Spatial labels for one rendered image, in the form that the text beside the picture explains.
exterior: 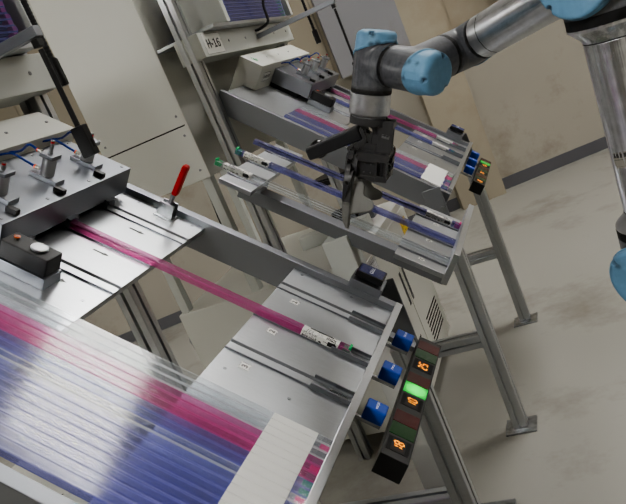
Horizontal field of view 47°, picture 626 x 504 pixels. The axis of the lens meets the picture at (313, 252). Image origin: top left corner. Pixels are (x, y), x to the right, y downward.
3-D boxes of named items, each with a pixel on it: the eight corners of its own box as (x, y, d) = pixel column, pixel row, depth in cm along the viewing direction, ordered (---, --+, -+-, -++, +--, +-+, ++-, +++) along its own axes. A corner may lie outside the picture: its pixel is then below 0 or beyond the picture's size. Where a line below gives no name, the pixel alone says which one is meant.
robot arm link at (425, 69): (466, 38, 119) (418, 31, 127) (420, 58, 114) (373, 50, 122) (468, 83, 123) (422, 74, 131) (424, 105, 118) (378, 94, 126)
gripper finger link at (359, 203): (368, 231, 133) (376, 182, 132) (337, 226, 134) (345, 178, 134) (371, 232, 136) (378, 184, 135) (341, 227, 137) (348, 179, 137)
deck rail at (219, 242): (390, 333, 128) (402, 304, 125) (388, 337, 126) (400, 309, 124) (51, 180, 138) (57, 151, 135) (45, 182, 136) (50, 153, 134)
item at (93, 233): (350, 352, 108) (353, 344, 108) (348, 356, 107) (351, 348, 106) (65, 221, 115) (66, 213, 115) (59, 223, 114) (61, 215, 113)
